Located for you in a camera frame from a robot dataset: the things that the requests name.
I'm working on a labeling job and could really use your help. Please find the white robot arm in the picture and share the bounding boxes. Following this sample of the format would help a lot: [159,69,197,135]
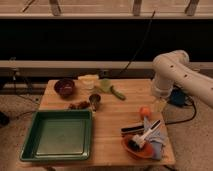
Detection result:
[151,50,213,108]

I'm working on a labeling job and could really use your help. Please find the green plastic tray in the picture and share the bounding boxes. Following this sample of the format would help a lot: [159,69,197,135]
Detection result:
[20,110,93,162]

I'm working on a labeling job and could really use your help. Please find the orange ball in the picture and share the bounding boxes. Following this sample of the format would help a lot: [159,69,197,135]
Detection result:
[139,107,151,118]

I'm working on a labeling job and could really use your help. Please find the blue black device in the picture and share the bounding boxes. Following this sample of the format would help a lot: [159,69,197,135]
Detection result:
[169,89,186,107]

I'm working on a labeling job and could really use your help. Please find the blue cloth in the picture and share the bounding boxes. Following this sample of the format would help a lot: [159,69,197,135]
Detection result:
[143,118,166,160]

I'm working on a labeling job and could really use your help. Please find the wooden table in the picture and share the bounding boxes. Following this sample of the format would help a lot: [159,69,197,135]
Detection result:
[24,79,175,167]

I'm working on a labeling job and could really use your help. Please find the black striped sponge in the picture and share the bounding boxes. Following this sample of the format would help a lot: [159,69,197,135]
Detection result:
[121,123,144,135]

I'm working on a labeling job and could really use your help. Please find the white dish brush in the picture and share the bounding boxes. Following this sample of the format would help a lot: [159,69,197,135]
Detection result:
[131,120,161,149]

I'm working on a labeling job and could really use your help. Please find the orange bowl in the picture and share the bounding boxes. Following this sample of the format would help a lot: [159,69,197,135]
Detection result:
[121,135,154,159]

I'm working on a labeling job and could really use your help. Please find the light green cup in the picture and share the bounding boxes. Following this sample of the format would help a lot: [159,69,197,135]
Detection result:
[100,79,111,93]

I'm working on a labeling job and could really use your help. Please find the small metal cup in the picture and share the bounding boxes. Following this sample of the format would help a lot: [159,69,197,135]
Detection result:
[89,94,101,111]

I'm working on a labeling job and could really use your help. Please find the brown food pieces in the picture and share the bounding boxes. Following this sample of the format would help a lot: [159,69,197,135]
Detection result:
[68,101,90,110]

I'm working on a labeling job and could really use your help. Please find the yellow white container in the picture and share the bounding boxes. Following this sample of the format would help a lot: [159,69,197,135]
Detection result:
[78,74,99,90]

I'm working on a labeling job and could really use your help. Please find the dark red bowl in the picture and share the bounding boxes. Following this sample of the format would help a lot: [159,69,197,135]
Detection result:
[54,78,75,98]

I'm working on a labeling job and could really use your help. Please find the black cable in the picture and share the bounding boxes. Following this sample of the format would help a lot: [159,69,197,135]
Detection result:
[116,9,157,78]

